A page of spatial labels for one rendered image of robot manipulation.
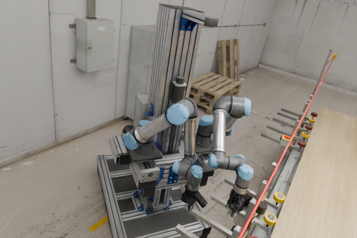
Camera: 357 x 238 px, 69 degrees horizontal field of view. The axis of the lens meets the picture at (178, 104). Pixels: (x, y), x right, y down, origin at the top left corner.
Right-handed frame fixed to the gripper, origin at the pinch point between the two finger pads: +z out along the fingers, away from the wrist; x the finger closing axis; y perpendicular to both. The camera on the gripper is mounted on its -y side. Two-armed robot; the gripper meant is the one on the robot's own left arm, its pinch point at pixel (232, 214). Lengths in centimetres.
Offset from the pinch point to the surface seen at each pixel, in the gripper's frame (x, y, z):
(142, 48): -218, -167, -27
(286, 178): 18, -120, 39
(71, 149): -230, -57, 101
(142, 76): -213, -167, 15
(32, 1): -251, -32, -79
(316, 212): 44, -53, 10
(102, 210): -124, -16, 101
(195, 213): -21.7, 0.8, 14.5
